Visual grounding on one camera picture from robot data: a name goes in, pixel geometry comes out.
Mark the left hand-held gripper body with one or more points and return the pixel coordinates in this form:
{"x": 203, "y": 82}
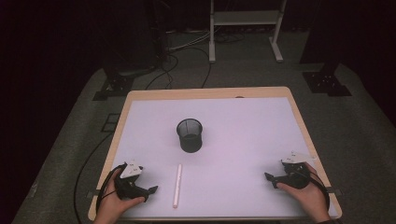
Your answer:
{"x": 126, "y": 186}

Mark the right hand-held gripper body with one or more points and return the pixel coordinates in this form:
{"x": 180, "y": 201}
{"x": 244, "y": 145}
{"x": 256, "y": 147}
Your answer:
{"x": 295, "y": 179}

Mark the white pen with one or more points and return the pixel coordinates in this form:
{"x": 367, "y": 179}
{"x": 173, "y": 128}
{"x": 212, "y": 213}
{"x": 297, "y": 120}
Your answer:
{"x": 177, "y": 186}

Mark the black mesh pen holder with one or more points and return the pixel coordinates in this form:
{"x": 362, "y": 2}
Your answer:
{"x": 190, "y": 143}

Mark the person's left hand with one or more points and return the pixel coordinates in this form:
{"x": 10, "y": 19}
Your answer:
{"x": 112, "y": 202}

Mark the person's right hand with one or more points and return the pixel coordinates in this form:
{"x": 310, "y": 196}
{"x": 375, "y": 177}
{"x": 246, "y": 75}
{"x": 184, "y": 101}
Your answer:
{"x": 311, "y": 199}

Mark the dark tape strip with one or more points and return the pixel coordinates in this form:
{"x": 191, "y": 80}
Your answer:
{"x": 334, "y": 190}
{"x": 93, "y": 193}

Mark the white table mat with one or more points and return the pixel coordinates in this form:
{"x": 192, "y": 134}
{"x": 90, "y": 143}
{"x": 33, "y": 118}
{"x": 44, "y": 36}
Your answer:
{"x": 243, "y": 130}

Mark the dark stand column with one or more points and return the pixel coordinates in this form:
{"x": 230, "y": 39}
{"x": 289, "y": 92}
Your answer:
{"x": 323, "y": 34}

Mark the tall black equipment box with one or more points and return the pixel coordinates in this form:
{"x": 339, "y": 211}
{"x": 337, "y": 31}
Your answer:
{"x": 134, "y": 37}

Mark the black stand base plate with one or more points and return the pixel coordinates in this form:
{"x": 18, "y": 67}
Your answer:
{"x": 113, "y": 87}
{"x": 327, "y": 84}

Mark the white metal stand frame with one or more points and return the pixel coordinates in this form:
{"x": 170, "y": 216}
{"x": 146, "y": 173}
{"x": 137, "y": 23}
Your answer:
{"x": 246, "y": 18}

